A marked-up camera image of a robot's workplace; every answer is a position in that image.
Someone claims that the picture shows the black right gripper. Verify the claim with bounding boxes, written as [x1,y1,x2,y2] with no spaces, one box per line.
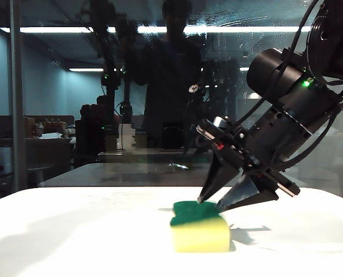
[197,123,301,211]

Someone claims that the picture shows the yellow sponge with green scourer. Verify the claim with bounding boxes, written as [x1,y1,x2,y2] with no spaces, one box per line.
[170,201,232,253]

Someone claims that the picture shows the large glass window pane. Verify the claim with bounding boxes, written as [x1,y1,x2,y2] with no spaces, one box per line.
[0,0,343,203]

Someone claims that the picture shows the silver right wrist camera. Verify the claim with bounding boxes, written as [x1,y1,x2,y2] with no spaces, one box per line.
[195,116,236,144]

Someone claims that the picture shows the black looped wrist cable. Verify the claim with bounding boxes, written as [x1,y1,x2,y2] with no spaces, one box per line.
[277,79,343,174]

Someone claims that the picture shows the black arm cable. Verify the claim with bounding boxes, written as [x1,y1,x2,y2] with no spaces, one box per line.
[231,0,322,128]

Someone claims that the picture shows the grey window frame post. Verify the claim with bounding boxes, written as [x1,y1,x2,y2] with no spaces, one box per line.
[9,0,28,193]

